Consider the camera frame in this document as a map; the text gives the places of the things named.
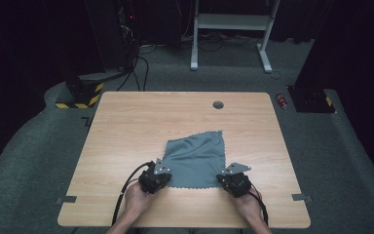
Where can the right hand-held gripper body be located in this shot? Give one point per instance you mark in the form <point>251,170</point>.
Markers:
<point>237,183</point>

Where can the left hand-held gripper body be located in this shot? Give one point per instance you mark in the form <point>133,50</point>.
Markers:
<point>154,180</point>

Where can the grey cloth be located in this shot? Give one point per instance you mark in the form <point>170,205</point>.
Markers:
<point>194,159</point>

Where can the person's right hand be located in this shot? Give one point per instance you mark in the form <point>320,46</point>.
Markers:
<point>250,206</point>

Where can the person's left hand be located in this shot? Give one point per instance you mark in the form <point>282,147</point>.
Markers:
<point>138,203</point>

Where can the grey tape strip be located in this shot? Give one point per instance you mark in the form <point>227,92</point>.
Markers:
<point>302,197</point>
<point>66,199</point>

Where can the grey table grommet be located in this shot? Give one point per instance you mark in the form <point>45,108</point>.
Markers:
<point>218,105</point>

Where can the red can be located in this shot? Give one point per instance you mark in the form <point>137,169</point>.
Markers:
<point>281,101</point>

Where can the yellow black striped base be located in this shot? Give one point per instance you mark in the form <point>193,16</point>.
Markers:
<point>82,97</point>

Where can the black stand base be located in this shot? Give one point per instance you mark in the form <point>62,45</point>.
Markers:
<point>311,100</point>

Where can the dark equipment rack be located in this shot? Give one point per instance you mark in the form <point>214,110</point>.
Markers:
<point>126,32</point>

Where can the white metal stand frame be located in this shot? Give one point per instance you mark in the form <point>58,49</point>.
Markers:
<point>232,22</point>

